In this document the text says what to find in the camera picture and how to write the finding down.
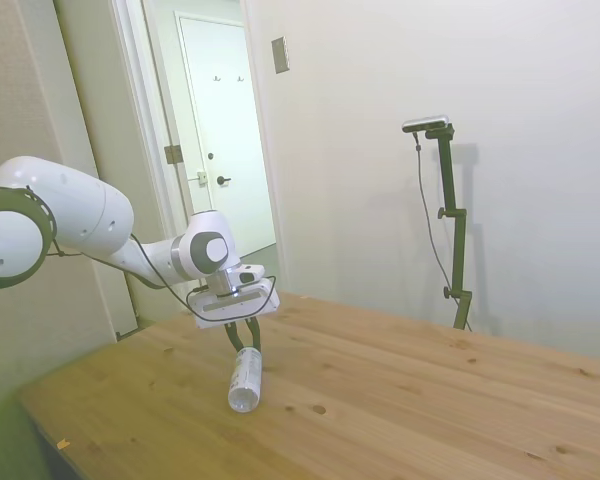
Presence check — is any grey wall panel box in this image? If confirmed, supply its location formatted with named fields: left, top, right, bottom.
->
left=271, top=35, right=292, bottom=76

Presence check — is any grey exterior camera bar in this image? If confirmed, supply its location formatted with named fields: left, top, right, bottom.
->
left=401, top=114, right=451, bottom=135

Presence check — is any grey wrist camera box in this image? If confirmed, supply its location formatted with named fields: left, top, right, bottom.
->
left=199, top=287, right=264, bottom=315

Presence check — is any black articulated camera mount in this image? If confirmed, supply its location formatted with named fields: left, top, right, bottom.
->
left=423, top=123, right=474, bottom=331

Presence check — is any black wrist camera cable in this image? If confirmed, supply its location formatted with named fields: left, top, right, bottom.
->
left=128, top=232, right=278, bottom=324

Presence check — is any white bottle with green cap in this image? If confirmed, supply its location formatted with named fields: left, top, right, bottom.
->
left=227, top=345, right=264, bottom=414

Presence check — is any cream open door panel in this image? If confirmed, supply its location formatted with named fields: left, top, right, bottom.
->
left=53, top=0, right=142, bottom=342

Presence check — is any white closed door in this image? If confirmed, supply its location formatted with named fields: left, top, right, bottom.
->
left=174, top=13, right=277, bottom=266

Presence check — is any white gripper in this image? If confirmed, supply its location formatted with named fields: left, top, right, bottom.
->
left=188, top=278, right=282, bottom=354

